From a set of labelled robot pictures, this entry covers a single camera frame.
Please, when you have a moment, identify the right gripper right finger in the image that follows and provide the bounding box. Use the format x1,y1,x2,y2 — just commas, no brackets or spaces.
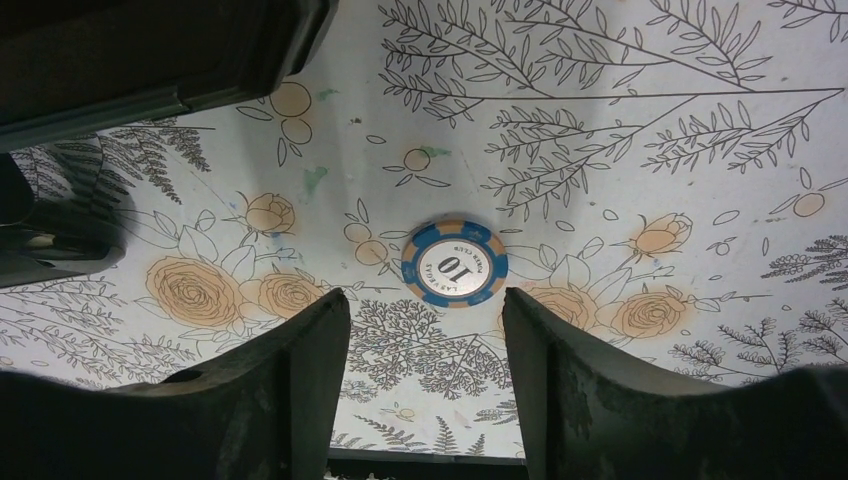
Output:
502,288,847,479

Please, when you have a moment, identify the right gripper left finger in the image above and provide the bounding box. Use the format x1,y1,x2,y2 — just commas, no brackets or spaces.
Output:
1,289,351,479

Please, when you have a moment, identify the poker chip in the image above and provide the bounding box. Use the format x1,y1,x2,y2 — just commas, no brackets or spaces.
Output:
400,219,509,308

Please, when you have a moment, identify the black poker chip case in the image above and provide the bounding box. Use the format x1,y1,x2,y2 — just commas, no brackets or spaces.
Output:
1,1,338,287

